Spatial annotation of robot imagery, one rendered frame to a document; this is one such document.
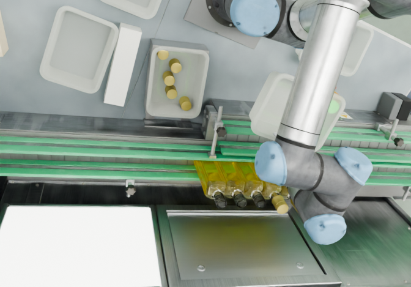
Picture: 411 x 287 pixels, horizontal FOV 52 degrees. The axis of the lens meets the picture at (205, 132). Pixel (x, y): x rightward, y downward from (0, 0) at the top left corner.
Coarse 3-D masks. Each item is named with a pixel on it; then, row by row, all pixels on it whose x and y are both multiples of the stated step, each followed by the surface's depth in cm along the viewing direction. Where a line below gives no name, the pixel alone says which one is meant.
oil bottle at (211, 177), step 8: (200, 160) 129; (200, 168) 128; (208, 168) 124; (216, 168) 125; (200, 176) 127; (208, 176) 120; (216, 176) 121; (208, 184) 118; (216, 184) 118; (224, 184) 119; (208, 192) 119; (224, 192) 119
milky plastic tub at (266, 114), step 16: (272, 80) 106; (288, 80) 111; (272, 96) 112; (288, 96) 113; (336, 96) 108; (256, 112) 106; (272, 112) 114; (336, 112) 111; (256, 128) 108; (272, 128) 114; (320, 144) 114
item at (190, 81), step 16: (160, 48) 121; (176, 48) 123; (160, 64) 131; (192, 64) 133; (208, 64) 127; (160, 80) 133; (176, 80) 135; (192, 80) 136; (160, 96) 136; (192, 96) 138; (160, 112) 132; (176, 112) 133; (192, 112) 135
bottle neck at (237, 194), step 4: (232, 192) 119; (236, 192) 118; (240, 192) 118; (236, 196) 116; (240, 196) 116; (236, 200) 115; (240, 200) 115; (244, 200) 115; (236, 204) 115; (240, 204) 116; (244, 204) 116
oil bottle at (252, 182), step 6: (240, 162) 131; (246, 162) 131; (240, 168) 127; (246, 168) 128; (252, 168) 128; (246, 174) 124; (252, 174) 125; (246, 180) 122; (252, 180) 122; (258, 180) 123; (246, 186) 121; (252, 186) 120; (258, 186) 121; (246, 192) 121; (252, 198) 122
